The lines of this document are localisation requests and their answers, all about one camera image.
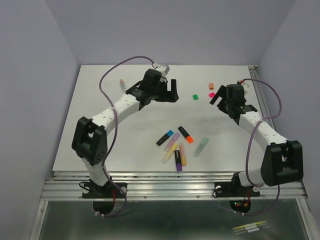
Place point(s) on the green pen cap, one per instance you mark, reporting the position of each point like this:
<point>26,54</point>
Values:
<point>195,97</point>

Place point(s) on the pastel purple highlighter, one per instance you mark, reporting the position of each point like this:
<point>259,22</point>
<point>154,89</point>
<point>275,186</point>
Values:
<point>174,138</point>

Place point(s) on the pastel green highlighter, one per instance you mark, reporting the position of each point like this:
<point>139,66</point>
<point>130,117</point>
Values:
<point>200,147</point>

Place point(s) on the black highlighter purple cap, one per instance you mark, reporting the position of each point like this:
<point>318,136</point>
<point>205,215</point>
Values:
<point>178,160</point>

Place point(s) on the pastel orange yellow highlighter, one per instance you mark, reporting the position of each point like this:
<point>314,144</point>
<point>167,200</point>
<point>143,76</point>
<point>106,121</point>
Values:
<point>182,154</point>

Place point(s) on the black highlighter orange cap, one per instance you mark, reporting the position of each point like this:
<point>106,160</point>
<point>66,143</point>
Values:
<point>185,134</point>

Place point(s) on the aluminium rail frame front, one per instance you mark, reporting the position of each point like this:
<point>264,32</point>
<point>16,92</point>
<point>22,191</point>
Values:
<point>142,186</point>

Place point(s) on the aluminium rail right side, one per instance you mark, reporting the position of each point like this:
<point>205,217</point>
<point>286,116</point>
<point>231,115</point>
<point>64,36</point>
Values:
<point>255,152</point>

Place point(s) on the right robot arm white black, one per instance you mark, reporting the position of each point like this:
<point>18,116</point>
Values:
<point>283,159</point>

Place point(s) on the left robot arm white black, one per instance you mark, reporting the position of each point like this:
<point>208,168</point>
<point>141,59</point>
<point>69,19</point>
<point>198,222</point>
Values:
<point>90,136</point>

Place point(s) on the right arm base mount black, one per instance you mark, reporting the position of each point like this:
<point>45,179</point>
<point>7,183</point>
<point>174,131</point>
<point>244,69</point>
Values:
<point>233,189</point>

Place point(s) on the pink pen cap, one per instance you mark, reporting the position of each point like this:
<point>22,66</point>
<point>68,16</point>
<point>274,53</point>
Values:
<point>211,95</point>

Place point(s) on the clear marker orange tip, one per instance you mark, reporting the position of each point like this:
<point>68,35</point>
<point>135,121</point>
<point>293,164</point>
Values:
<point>122,86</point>

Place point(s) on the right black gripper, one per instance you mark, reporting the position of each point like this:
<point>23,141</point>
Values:
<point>221,92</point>

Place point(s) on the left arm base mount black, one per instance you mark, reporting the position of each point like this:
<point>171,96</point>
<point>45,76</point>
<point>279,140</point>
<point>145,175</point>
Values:
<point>108,200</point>

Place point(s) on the orange pen cap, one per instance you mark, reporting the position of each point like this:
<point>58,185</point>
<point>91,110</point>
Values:
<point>211,86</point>

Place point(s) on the pens on lower shelf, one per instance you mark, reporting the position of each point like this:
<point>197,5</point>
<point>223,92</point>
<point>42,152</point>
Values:
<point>250,227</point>

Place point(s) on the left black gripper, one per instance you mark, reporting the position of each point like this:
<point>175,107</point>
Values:
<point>171,96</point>

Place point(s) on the black highlighter blue cap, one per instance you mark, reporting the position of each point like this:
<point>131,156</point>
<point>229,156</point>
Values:
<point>164,137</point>

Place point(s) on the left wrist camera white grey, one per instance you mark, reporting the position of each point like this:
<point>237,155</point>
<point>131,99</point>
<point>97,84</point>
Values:
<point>163,69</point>

